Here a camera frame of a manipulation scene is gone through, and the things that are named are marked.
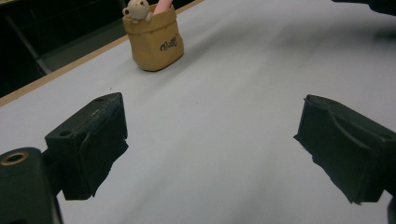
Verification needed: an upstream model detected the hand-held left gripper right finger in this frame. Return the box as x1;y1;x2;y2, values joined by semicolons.
293;93;396;205

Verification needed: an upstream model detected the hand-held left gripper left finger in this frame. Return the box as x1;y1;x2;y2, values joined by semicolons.
44;91;130;201

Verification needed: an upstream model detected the tan holder with bear figure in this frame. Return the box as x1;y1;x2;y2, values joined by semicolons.
121;0;185;73

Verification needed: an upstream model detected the pink hairbrush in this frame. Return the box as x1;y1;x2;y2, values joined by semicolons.
152;0;174;16

